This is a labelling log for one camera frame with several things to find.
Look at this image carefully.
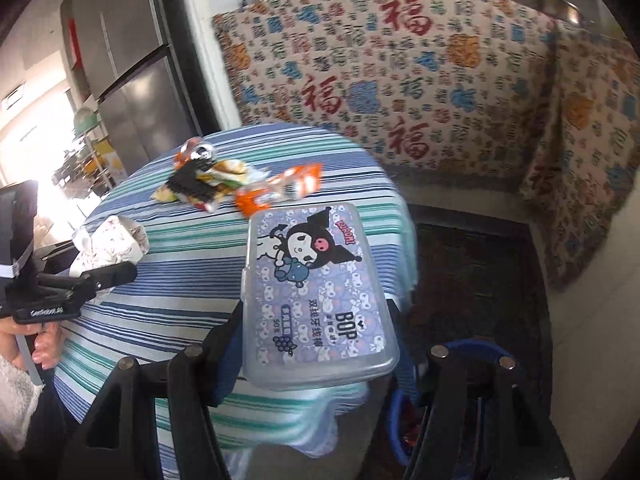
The red hanging cloth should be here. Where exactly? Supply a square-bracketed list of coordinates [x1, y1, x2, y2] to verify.
[67, 17, 84, 71]

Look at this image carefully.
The person's left hand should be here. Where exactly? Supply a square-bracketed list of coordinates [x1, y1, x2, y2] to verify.
[0, 317, 65, 372]

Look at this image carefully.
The dark hexagon floor mat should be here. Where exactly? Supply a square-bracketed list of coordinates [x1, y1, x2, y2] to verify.
[400, 222, 551, 461]

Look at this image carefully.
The paper cup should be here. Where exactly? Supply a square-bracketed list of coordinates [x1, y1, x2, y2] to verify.
[69, 215, 150, 278]

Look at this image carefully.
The yellow cardboard box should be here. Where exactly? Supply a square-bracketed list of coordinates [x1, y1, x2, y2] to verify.
[95, 140, 128, 186]

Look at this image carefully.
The striped tablecloth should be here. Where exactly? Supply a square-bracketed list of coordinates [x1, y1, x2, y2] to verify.
[52, 122, 418, 480]

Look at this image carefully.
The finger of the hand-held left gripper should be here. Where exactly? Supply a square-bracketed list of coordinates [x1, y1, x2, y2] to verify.
[37, 261, 138, 301]
[39, 240, 83, 262]

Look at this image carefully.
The large printed blanket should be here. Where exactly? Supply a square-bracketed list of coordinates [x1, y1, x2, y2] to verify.
[210, 0, 561, 181]

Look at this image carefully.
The orange white wrapper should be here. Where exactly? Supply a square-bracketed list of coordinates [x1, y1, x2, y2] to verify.
[235, 162, 323, 218]

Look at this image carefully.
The metal rack with green basket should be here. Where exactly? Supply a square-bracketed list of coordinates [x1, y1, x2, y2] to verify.
[50, 110, 128, 198]

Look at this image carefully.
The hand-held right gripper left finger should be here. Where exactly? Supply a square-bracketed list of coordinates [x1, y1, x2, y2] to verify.
[60, 310, 251, 480]

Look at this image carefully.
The grey refrigerator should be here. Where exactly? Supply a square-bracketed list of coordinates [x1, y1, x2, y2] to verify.
[70, 0, 173, 163]

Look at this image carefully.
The purple cartoon plastic box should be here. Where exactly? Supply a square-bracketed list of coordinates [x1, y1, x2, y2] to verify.
[240, 201, 401, 391]

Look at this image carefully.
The blue plastic basket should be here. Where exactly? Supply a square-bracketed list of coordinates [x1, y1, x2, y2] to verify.
[387, 340, 507, 480]

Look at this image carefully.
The green yellow wrapper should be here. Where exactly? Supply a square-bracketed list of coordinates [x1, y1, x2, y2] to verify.
[192, 160, 271, 211]

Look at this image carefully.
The black plastic packaging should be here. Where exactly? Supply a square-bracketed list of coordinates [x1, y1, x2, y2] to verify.
[167, 162, 219, 204]

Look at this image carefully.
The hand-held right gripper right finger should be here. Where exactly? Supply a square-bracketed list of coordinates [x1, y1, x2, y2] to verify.
[385, 300, 576, 480]

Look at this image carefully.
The steel pot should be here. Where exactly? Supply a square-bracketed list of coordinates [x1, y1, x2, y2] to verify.
[532, 0, 583, 26]

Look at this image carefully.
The small printed blanket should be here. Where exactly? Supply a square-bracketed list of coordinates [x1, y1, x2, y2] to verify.
[517, 20, 640, 291]

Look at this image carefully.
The grey wall cabinet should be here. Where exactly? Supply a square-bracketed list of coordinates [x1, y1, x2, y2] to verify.
[60, 0, 98, 106]

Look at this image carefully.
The crushed orange can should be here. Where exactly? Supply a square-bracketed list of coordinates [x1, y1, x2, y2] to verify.
[174, 137, 217, 168]

